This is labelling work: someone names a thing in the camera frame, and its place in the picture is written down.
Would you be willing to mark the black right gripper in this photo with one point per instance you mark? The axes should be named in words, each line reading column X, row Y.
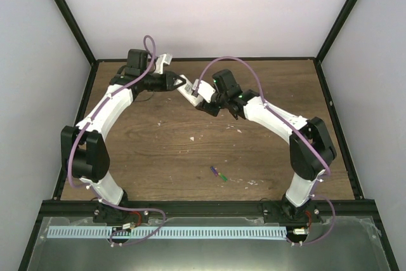
column 213, row 112

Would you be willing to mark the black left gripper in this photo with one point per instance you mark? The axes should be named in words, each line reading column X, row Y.
column 166, row 84

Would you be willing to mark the white remote control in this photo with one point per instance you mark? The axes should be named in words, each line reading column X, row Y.
column 186, row 92

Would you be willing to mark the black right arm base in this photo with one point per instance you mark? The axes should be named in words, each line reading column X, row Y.
column 283, row 211

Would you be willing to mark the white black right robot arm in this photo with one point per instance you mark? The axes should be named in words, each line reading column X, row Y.
column 311, row 149

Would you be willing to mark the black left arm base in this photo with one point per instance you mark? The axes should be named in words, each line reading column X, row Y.
column 112, row 216

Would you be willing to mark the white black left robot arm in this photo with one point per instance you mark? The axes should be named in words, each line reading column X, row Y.
column 83, row 149

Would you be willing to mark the blue purple battery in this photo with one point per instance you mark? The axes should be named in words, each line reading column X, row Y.
column 213, row 169

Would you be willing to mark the green battery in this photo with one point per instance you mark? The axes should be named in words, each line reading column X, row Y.
column 223, row 177

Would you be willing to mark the metal front plate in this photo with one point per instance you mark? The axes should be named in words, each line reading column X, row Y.
column 346, row 243

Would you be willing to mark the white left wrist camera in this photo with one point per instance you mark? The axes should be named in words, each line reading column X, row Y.
column 162, row 61

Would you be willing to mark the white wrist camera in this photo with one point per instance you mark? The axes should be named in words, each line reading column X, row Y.
column 162, row 61
column 204, row 90

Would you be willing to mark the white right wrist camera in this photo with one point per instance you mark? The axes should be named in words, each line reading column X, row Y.
column 204, row 90

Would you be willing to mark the black table frame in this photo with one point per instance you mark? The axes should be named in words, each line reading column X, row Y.
column 162, row 156

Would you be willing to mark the light blue slotted cable duct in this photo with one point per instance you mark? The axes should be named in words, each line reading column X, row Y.
column 100, row 232

